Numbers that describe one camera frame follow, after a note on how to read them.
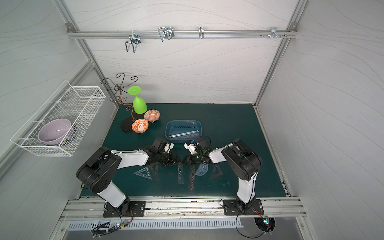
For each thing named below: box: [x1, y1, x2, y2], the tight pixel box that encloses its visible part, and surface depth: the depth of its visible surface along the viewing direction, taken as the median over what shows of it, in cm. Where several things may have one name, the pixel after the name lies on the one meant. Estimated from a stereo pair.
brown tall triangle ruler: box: [148, 161, 159, 181], surface depth 88 cm
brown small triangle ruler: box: [209, 163, 223, 180], surface depth 88 cm
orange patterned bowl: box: [131, 118, 149, 134], surface depth 106 cm
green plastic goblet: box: [127, 85, 148, 115], surface depth 90 cm
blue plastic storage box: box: [165, 120, 202, 144], surface depth 103 cm
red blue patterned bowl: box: [144, 109, 161, 123], surface depth 113 cm
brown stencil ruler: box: [189, 165, 196, 193], surface depth 86 cm
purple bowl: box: [38, 118, 72, 146], surface depth 62 cm
